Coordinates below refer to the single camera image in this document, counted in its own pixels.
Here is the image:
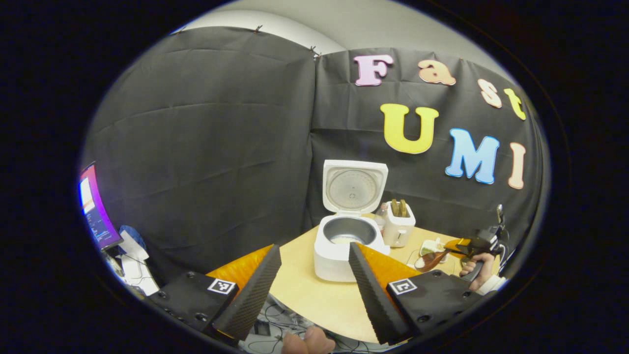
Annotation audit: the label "blue object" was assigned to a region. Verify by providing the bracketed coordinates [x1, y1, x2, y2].
[119, 225, 146, 250]

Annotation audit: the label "computer monitor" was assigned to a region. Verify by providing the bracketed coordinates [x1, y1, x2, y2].
[79, 164, 123, 251]

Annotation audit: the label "white toaster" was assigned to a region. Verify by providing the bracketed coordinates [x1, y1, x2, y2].
[382, 201, 416, 248]

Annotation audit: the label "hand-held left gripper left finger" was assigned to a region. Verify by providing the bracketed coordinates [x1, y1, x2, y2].
[147, 244, 282, 345]

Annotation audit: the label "black backdrop cloth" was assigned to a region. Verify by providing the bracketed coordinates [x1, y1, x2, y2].
[81, 26, 546, 291]

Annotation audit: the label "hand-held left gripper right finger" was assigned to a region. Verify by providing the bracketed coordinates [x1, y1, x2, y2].
[348, 242, 485, 346]

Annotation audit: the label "white papers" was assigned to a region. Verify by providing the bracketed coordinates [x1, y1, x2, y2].
[118, 234, 160, 295]

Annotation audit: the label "white rice cooker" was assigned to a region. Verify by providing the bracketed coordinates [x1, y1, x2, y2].
[314, 159, 391, 282]

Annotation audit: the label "white divided grain dish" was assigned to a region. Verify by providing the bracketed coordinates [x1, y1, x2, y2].
[419, 238, 446, 257]

